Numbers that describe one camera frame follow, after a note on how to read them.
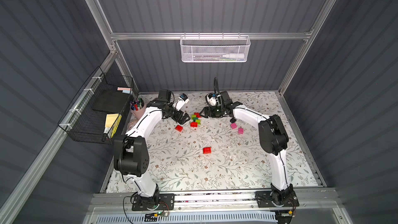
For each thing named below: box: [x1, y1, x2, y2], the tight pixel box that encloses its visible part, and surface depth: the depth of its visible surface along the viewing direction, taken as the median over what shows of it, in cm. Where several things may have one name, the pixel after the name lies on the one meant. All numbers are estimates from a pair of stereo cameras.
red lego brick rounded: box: [202, 146, 212, 154], surface depth 92 cm
